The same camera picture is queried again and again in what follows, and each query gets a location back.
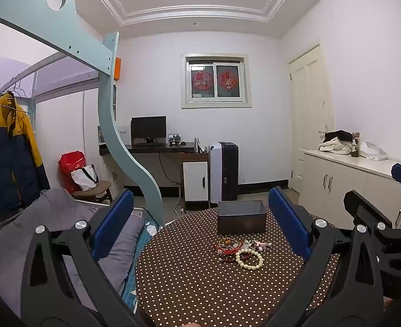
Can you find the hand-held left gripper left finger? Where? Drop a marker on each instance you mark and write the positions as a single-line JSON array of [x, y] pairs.
[[113, 224]]

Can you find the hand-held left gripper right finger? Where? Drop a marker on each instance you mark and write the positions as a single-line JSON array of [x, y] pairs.
[[289, 224]]

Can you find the pink white charm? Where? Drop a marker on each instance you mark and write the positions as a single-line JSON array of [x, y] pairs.
[[263, 244]]

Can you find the dark grey storage box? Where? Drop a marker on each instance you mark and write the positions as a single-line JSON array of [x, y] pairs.
[[241, 221]]

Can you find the white translucent pendant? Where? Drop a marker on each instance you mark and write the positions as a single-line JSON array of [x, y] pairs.
[[245, 244]]

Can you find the cream sideboard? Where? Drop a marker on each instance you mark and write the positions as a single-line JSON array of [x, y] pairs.
[[343, 180]]

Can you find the wooden chair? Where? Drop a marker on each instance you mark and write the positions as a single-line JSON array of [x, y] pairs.
[[98, 189]]

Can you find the white plastic bag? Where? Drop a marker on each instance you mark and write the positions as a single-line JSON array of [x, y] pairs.
[[372, 150]]

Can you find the white tote bag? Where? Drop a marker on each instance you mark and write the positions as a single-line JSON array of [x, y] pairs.
[[84, 180]]

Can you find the brown bottle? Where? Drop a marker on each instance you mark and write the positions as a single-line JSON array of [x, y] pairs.
[[355, 148]]

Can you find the grey blanket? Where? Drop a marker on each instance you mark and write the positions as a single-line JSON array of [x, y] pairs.
[[50, 207]]

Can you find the white cloth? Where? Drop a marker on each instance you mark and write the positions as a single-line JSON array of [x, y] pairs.
[[333, 147]]

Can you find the red bag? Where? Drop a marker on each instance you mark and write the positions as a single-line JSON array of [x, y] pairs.
[[71, 163]]

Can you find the black suitcase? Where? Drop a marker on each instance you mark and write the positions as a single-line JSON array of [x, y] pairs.
[[230, 173]]

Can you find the black cloth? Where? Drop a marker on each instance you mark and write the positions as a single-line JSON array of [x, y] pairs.
[[338, 135]]

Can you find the dark wooden desk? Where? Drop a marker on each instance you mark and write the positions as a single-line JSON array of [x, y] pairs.
[[152, 148]]

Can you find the white tower appliance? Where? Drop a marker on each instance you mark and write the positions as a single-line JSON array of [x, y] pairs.
[[215, 177]]

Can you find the brown cabinet white door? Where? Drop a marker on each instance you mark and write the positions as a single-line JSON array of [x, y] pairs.
[[195, 180]]

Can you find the brown polka dot tablecloth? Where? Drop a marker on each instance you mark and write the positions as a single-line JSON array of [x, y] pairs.
[[193, 279]]

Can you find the black computer monitor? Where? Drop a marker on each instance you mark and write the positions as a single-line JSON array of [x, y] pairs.
[[148, 127]]

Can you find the small desk gadget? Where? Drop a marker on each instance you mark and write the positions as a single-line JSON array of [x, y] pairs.
[[174, 139]]

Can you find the cream door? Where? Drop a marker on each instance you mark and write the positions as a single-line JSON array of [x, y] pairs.
[[309, 109]]

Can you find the yellow navy jacket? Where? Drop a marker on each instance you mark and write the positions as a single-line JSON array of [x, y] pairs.
[[2, 143]]

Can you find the orange box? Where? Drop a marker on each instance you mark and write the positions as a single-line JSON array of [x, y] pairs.
[[118, 68]]

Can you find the round red window decoration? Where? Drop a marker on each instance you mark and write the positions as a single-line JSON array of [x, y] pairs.
[[202, 80]]

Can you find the white framed window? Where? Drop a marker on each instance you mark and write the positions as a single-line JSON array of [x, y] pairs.
[[216, 58]]

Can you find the leaning picture frame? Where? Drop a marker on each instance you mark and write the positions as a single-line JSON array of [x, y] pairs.
[[197, 144]]

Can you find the light blue bunk bed frame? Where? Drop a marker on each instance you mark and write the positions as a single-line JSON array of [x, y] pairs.
[[84, 47]]

